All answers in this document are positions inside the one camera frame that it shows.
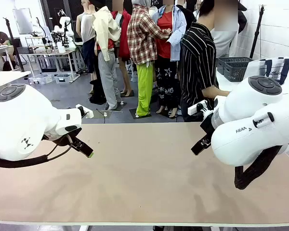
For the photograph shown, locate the mannequin in red tee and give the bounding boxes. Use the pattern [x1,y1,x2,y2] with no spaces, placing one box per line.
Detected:
[151,0,187,115]

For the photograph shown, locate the person's right forearm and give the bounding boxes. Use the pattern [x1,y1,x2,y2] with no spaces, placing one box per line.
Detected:
[201,86,231,100]

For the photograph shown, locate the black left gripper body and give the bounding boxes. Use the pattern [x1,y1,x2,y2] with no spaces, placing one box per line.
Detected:
[42,127,84,147]

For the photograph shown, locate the black mannequin base plate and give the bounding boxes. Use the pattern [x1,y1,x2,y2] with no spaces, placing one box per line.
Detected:
[129,108,152,120]

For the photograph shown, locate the seated person in brown shirt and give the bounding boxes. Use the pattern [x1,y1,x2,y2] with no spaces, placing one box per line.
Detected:
[0,26,16,71]

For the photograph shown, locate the mannequin in red jacket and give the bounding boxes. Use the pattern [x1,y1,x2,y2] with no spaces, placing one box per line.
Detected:
[111,4,133,97]

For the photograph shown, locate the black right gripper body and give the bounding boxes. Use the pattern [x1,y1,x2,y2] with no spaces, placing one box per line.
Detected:
[199,112,217,139]

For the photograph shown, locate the grey mannequin base plate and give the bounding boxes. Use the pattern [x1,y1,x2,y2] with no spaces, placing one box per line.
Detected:
[85,108,113,119]

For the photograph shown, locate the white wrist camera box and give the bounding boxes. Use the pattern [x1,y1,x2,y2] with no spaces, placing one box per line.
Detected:
[75,103,94,119]
[187,101,214,116]

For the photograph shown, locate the white board on stand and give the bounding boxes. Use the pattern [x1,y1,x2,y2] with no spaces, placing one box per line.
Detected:
[12,7,35,35]

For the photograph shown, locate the person in striped shirt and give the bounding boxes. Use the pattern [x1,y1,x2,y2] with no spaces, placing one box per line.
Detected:
[180,0,239,123]

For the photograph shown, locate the clear plastic storage bin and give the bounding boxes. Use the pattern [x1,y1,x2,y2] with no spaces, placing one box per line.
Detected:
[28,73,55,86]
[54,74,76,84]

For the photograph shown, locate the black tripod with camera head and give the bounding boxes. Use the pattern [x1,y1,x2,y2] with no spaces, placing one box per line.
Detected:
[250,4,266,59]

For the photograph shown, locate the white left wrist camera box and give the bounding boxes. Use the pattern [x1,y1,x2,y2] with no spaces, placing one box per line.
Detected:
[75,103,94,119]

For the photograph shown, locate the white-framed background work table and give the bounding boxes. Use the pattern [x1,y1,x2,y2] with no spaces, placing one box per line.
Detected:
[19,45,82,80]

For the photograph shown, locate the mannequin in black coat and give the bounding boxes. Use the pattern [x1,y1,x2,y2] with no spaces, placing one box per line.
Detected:
[176,4,197,37]

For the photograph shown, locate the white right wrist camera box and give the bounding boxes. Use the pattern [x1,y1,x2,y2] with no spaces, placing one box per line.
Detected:
[187,101,214,116]

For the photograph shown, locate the black left arm cable sleeve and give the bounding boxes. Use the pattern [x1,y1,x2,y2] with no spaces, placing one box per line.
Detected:
[0,141,74,169]

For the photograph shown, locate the mannequin in white shirt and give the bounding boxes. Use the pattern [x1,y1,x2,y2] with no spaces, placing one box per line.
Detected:
[211,30,239,59]

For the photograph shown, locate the mannequin in white tank top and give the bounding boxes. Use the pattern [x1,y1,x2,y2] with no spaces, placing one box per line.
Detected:
[76,0,99,95]

